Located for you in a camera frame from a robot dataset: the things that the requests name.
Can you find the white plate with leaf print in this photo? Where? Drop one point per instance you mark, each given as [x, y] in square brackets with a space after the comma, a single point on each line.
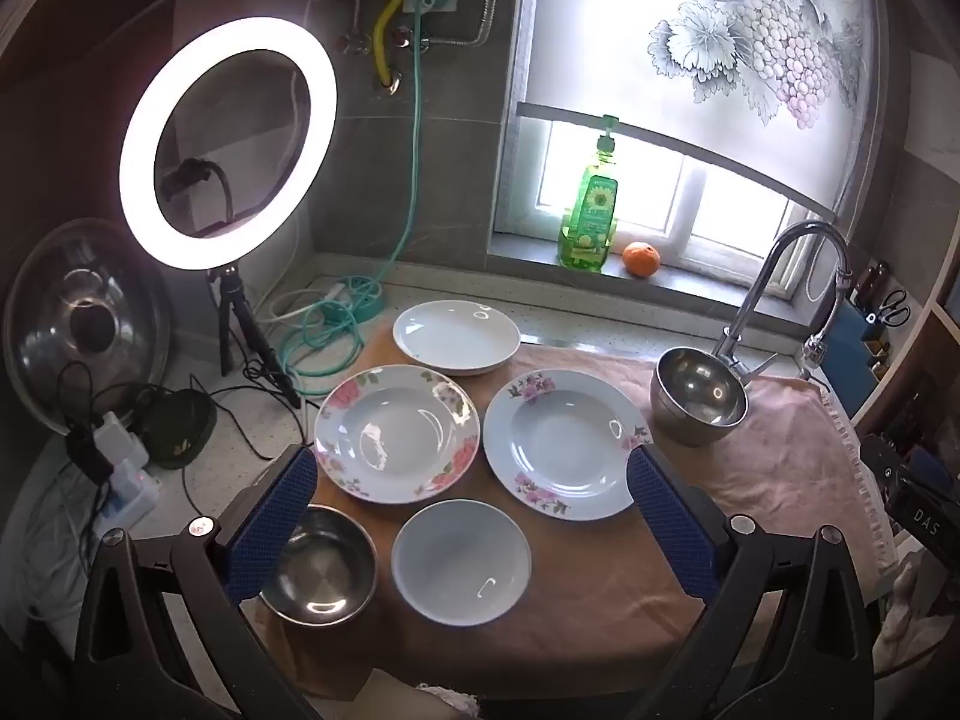
[456, 334]

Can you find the small pale blue bowl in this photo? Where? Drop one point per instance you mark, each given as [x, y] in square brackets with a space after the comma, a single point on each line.
[461, 562]

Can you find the blue utensil holder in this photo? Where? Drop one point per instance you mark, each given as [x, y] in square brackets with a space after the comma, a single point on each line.
[855, 345]

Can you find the black scissors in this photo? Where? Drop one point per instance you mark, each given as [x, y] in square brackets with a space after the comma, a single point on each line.
[896, 307]

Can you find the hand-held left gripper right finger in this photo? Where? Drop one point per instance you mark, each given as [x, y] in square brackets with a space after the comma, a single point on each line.
[671, 532]

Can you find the pink rose floral plate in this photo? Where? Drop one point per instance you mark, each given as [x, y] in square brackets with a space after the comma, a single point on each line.
[397, 435]

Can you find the white window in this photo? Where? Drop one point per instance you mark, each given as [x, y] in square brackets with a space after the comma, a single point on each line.
[675, 195]

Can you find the white cloth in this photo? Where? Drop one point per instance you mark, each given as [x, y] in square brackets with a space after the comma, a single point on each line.
[450, 701]

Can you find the purple flower floral plate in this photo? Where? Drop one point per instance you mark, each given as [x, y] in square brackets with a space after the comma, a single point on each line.
[562, 442]

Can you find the green dish soap bottle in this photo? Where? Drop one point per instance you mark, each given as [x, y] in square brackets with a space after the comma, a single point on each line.
[592, 217]

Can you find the chrome faucet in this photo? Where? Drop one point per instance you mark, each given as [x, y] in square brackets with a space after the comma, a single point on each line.
[795, 236]

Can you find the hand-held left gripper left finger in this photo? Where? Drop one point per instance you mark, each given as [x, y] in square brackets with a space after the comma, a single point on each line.
[274, 525]

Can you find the white power adapter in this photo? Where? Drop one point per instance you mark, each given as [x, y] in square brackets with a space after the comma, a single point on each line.
[124, 439]

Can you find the orange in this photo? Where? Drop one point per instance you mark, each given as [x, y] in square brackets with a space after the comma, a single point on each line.
[642, 260]

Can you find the dark green round object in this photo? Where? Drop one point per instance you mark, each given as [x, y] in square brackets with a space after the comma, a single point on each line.
[180, 427]

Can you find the person's right hand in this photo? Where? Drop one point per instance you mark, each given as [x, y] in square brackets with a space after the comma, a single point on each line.
[907, 592]

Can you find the grape print roller blind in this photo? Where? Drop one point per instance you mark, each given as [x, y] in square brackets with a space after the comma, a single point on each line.
[637, 30]

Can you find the glass pot lid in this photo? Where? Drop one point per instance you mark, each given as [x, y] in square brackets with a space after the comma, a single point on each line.
[45, 300]

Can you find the pinkish brown towel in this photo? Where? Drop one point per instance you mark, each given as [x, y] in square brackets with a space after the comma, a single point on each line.
[600, 577]

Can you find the round teal power strip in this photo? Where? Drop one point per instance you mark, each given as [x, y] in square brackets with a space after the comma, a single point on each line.
[367, 304]

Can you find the large steel bowl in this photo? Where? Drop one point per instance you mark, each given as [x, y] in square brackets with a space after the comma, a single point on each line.
[697, 390]

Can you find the small steel bowl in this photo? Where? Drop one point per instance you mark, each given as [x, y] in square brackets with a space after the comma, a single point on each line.
[322, 570]

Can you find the white power strip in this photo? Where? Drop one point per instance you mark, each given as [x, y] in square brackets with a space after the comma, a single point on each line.
[131, 499]

